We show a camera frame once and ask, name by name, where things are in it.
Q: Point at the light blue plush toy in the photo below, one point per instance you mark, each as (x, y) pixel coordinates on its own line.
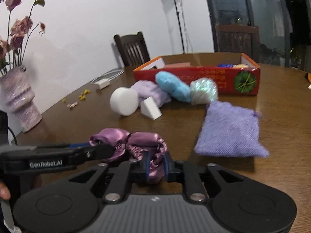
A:
(174, 86)

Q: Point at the blue white tissue pack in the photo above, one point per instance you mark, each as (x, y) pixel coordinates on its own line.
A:
(226, 65)

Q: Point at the red orange cardboard box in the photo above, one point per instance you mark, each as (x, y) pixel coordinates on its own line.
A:
(228, 73)

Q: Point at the white yellow plush sheep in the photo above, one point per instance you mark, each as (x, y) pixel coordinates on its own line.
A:
(240, 66)

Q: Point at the purple satin scrunchie cloth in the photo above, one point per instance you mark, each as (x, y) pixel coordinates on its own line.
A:
(134, 145)

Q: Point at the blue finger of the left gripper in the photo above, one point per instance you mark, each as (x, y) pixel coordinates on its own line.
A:
(79, 145)

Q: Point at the sliding glass door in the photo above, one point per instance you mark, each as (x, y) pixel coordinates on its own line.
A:
(284, 27)

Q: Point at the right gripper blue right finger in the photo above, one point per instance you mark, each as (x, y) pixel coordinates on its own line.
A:
(188, 175)

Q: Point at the dark wooden chair right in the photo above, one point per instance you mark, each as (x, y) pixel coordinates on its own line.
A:
(236, 38)

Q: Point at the pink layered sponge block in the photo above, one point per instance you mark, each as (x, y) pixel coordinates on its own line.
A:
(177, 65)

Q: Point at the iridescent plastic bag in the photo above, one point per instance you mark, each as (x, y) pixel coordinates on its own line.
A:
(203, 91)

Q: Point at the pink paper scrap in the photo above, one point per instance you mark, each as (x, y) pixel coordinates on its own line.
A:
(72, 105)

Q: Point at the white foam cylinder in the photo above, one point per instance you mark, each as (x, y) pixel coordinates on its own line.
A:
(124, 101)

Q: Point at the dark wooden chair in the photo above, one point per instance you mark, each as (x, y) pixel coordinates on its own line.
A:
(132, 49)
(236, 38)

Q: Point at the dark wooden chair left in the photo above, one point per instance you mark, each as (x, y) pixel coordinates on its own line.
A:
(132, 49)

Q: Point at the white charger with cable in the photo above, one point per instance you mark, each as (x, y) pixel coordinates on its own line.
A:
(103, 80)

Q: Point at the person left hand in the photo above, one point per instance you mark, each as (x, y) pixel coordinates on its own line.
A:
(4, 192)

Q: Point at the lavender knit pouch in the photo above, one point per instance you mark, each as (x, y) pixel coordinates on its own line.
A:
(230, 131)

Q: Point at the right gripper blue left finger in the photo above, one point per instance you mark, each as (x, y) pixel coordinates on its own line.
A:
(123, 176)

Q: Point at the yellow crumbs on table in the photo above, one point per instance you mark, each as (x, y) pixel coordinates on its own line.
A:
(82, 95)

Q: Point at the white foam wedge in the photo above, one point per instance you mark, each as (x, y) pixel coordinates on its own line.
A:
(150, 109)

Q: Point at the dried pink rose bouquet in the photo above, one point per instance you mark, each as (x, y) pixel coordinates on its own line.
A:
(13, 46)

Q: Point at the pink ceramic vase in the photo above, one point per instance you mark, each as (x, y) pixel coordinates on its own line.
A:
(19, 98)

